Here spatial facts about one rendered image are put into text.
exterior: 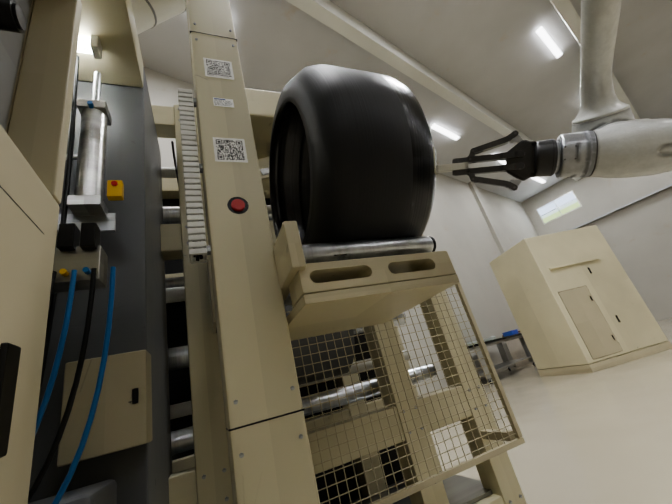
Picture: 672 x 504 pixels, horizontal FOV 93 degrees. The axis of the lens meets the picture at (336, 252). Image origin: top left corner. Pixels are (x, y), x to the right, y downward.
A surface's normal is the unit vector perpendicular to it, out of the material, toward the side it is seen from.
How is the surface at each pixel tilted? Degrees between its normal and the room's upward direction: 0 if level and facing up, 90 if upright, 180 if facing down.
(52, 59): 90
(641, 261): 90
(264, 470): 90
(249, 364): 90
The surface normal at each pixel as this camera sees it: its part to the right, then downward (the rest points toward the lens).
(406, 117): 0.36, -0.30
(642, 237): -0.78, -0.06
